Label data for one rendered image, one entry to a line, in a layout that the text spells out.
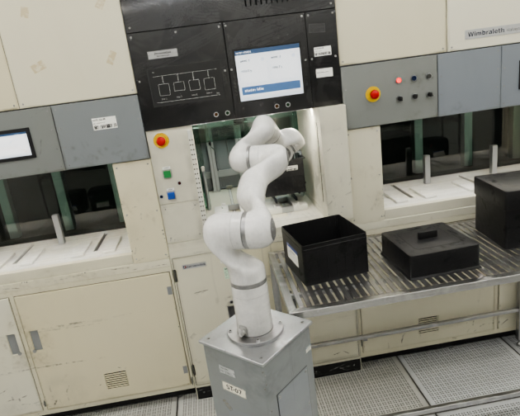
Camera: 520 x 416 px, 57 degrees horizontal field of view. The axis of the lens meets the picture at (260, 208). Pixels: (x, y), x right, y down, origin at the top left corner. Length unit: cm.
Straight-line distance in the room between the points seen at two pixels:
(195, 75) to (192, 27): 19
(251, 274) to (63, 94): 116
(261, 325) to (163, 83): 110
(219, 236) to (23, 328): 135
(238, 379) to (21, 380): 138
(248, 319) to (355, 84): 116
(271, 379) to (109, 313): 110
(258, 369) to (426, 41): 158
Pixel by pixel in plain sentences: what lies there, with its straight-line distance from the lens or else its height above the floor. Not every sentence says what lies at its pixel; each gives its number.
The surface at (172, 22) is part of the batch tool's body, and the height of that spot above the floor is 182.
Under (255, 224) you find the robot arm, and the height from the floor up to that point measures 116.
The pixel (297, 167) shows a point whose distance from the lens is 243.
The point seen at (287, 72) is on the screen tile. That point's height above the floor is 157.
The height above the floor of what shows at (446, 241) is 86.
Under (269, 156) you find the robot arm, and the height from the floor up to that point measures 130.
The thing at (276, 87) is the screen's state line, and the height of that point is 151.
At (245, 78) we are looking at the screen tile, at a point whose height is 157.
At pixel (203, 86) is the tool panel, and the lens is 212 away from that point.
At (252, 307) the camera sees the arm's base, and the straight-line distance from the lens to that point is 156.
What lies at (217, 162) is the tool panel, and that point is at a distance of 308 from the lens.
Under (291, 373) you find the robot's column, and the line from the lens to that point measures 167.
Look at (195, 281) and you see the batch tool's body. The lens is 234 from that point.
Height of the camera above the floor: 163
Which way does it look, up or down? 17 degrees down
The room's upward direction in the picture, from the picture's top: 7 degrees counter-clockwise
